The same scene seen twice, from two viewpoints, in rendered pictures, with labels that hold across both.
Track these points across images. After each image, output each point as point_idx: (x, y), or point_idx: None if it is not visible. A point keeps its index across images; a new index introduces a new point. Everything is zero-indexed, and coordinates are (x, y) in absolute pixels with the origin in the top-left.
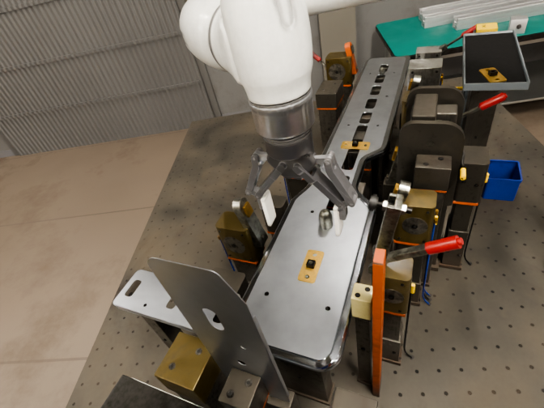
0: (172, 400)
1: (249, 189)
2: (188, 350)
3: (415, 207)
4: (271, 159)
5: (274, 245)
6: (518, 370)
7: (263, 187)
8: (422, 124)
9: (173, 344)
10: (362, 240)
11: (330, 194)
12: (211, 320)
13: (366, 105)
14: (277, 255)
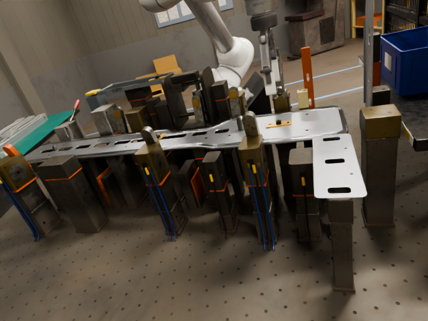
0: (405, 119)
1: (270, 64)
2: (374, 111)
3: (242, 93)
4: (268, 34)
5: (264, 139)
6: None
7: (271, 59)
8: (204, 69)
9: (376, 116)
10: (256, 116)
11: (274, 51)
12: (339, 140)
13: (88, 159)
14: (273, 135)
